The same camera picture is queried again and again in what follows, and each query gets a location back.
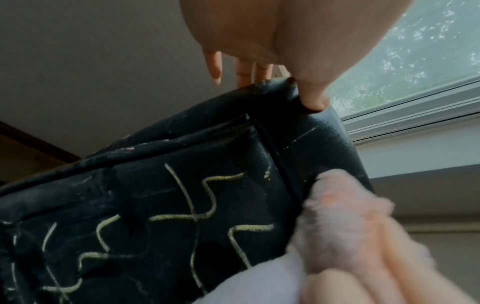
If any pink cleaning cloth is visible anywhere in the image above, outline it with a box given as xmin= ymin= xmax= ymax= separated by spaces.
xmin=190 ymin=169 xmax=399 ymax=304

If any person's right hand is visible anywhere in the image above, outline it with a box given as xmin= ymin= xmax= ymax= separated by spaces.
xmin=299 ymin=215 xmax=480 ymax=304

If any white framed window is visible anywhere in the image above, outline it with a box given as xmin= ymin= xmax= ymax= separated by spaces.
xmin=329 ymin=0 xmax=480 ymax=179

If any person's left hand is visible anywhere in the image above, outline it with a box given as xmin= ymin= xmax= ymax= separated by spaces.
xmin=179 ymin=0 xmax=416 ymax=111

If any black office chair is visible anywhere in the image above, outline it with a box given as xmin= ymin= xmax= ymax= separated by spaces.
xmin=0 ymin=76 xmax=376 ymax=304

